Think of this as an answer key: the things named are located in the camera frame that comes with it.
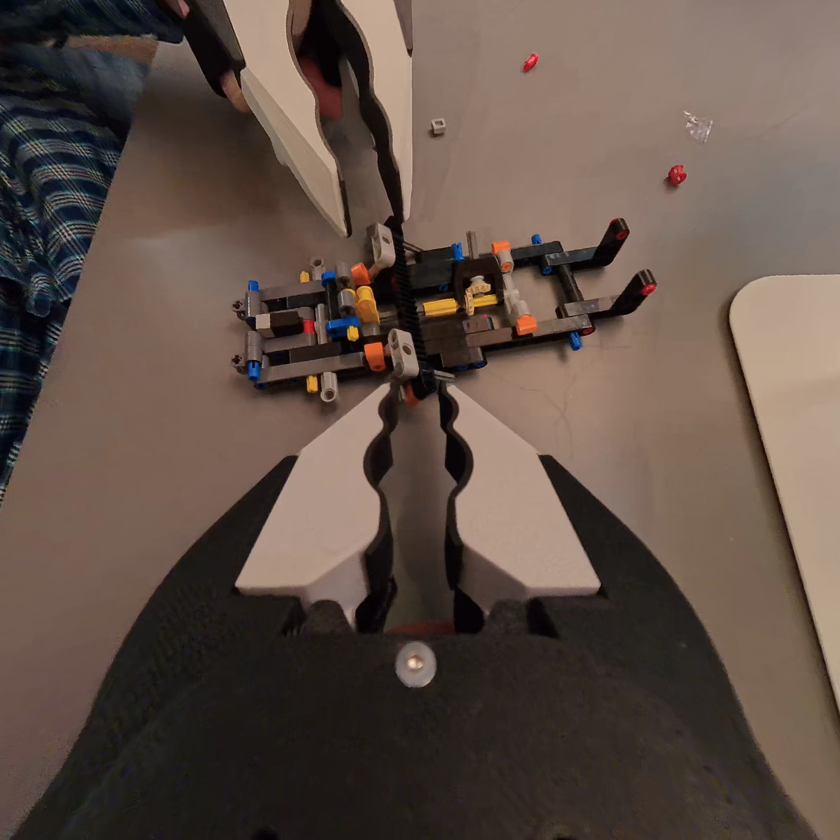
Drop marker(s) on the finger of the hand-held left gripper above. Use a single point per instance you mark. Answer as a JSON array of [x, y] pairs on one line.
[[394, 98], [275, 79]]

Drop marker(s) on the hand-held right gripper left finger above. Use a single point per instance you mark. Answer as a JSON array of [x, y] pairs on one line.
[[315, 525]]

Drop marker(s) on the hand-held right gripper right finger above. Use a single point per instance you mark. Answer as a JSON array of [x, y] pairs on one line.
[[525, 525]]

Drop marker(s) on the light grey lego connector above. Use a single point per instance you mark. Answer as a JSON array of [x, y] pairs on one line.
[[380, 246], [402, 354]]

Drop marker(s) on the small black orange lego subassembly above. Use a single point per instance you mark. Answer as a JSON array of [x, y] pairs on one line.
[[412, 394]]

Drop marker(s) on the black lego chassis frame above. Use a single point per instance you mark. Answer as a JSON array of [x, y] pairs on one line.
[[525, 315]]

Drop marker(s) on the black lego gear rack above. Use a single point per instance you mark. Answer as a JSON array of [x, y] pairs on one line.
[[407, 308]]

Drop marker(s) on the small pale square lego piece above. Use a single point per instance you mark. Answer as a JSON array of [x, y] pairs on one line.
[[438, 127]]

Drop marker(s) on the small red lego piece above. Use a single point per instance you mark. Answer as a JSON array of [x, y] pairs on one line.
[[531, 62], [676, 175]]

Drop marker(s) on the small clear lego piece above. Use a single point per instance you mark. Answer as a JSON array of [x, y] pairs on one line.
[[697, 127]]

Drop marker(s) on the person's left hand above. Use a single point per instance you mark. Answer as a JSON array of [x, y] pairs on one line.
[[235, 92]]

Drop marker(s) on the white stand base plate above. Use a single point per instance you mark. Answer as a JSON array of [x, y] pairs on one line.
[[794, 394]]

